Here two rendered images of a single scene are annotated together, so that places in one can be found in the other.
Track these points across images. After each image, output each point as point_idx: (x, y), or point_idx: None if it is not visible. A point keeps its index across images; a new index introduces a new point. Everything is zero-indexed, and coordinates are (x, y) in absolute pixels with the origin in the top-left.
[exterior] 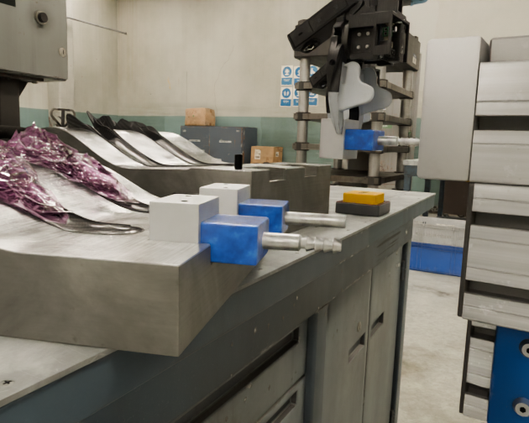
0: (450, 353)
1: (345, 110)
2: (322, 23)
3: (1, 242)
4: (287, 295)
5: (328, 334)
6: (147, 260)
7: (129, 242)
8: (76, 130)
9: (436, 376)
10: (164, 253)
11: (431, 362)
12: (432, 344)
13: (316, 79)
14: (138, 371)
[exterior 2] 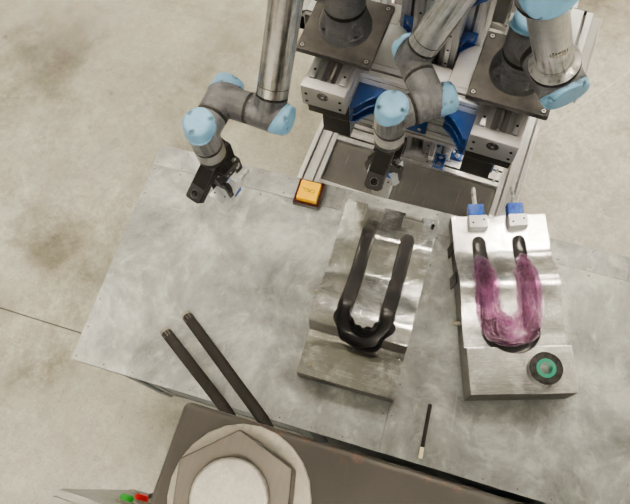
0: (28, 193)
1: (237, 183)
2: (388, 170)
3: (548, 253)
4: None
5: None
6: (545, 220)
7: (531, 231)
8: (404, 320)
9: (80, 211)
10: (537, 220)
11: (52, 212)
12: (7, 206)
13: (206, 196)
14: None
